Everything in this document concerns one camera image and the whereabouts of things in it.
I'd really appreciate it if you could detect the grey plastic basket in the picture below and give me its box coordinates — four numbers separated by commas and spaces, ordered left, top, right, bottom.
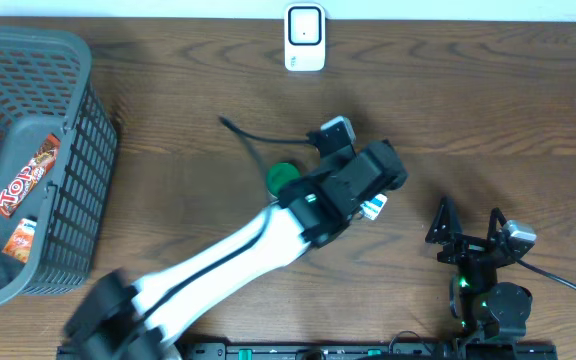
0, 26, 118, 305

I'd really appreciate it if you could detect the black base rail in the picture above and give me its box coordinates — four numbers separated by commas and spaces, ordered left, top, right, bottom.
172, 341, 558, 360

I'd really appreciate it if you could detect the green lid jar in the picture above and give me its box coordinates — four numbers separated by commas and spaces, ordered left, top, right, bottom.
266, 162, 301, 197

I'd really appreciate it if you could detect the orange snack packet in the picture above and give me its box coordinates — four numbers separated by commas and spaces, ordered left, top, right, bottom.
2, 218, 37, 263

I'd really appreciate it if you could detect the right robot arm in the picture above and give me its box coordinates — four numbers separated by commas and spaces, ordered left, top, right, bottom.
425, 197, 537, 348

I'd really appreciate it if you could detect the black right camera cable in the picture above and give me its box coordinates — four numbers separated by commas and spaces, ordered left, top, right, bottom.
510, 252, 576, 360

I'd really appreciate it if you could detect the red Top chocolate bar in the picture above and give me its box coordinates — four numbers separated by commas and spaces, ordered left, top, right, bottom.
0, 134, 61, 218

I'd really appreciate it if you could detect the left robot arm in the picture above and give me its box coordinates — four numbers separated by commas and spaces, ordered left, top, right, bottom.
64, 140, 407, 359

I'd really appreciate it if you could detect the white Panadol medicine box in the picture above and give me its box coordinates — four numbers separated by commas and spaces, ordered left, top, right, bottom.
360, 194, 388, 221

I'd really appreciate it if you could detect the white barcode scanner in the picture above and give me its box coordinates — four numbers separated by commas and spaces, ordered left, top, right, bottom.
284, 2, 326, 72

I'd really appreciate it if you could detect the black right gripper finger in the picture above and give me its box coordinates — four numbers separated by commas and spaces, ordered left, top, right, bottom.
425, 196, 462, 244
487, 208, 507, 240

